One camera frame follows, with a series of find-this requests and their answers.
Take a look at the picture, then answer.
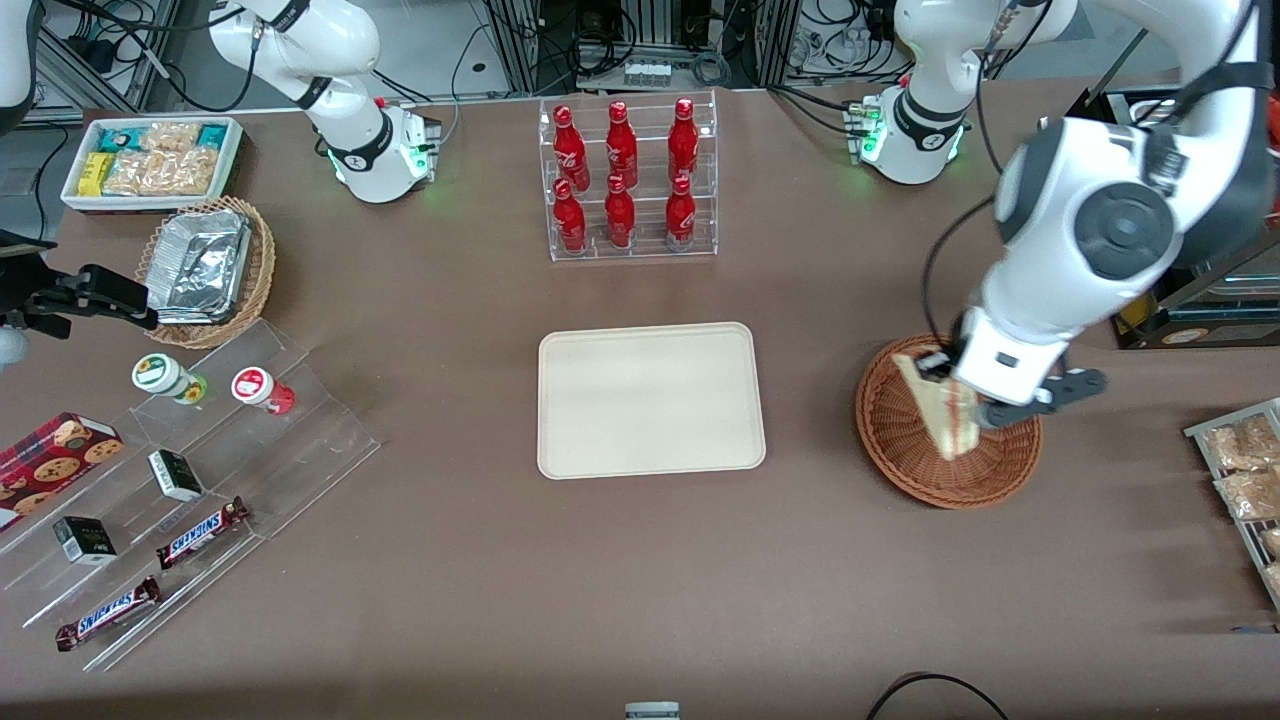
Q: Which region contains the white snack bin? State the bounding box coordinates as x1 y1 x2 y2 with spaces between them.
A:
60 116 245 214

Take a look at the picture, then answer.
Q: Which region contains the green lid jar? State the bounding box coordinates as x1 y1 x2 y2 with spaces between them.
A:
131 353 209 406

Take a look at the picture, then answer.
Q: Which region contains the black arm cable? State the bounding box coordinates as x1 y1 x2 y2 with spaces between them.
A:
919 194 1002 351

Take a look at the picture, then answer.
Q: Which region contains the red plaid cookie box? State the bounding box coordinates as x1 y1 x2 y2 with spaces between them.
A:
0 412 125 534

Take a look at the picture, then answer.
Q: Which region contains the brown wicker basket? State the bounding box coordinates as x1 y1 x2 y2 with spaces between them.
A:
855 333 1044 511

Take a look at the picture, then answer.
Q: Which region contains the red lid jar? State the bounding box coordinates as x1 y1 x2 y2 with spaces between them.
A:
231 366 297 417

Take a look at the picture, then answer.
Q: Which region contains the red Coca-Cola bottle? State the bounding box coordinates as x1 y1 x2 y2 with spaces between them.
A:
553 178 590 255
552 104 592 191
666 97 701 184
664 175 698 252
603 174 638 250
604 100 640 189

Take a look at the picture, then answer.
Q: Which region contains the silver foil tray stack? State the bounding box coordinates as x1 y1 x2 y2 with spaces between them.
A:
139 209 252 327

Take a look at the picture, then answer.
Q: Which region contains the clear acrylic bottle rack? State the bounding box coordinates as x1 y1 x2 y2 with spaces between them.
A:
538 88 719 263

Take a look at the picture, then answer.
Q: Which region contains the triangular sandwich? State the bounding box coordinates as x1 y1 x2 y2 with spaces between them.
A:
892 350 982 463

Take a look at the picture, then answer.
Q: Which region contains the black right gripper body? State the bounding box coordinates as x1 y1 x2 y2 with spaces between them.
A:
0 232 97 339

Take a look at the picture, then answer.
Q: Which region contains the small black box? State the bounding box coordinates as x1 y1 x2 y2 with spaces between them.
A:
147 449 205 504
52 516 119 567

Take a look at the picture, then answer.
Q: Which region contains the light wicker basket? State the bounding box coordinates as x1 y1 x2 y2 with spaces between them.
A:
134 196 277 350

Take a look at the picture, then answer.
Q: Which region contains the clear acrylic stepped shelf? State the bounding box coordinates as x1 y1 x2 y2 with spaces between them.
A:
0 318 382 673

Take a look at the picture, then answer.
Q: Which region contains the black table cable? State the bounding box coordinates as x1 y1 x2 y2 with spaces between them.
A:
864 671 1012 720

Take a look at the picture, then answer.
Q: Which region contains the Snickers chocolate bar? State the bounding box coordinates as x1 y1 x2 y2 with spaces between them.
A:
55 576 162 653
155 497 250 571

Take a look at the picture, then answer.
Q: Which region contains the beige plastic tray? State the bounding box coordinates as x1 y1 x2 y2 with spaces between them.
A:
537 321 768 482

